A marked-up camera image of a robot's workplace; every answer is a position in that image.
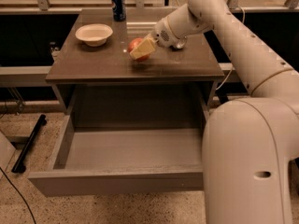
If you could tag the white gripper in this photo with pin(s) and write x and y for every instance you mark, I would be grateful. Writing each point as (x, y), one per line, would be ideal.
(161, 32)

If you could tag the red apple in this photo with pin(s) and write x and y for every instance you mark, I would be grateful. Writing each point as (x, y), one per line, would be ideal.
(133, 44)

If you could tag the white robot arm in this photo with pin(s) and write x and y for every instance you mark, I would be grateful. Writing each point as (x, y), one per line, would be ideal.
(248, 143)

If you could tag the grey cabinet with counter top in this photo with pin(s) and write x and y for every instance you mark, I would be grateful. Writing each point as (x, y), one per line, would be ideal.
(110, 63)

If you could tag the open grey top drawer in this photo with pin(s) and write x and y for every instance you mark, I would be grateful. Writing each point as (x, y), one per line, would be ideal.
(128, 139)

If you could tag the crushed silver green can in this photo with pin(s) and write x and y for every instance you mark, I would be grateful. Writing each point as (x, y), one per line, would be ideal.
(180, 44)

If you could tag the white paper bowl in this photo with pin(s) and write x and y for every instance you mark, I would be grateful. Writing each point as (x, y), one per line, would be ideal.
(94, 35)

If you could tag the blue soda can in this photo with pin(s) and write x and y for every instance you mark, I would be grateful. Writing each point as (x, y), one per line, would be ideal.
(119, 10)

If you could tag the black metal bar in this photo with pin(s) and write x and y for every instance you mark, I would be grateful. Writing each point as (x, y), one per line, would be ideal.
(19, 166)

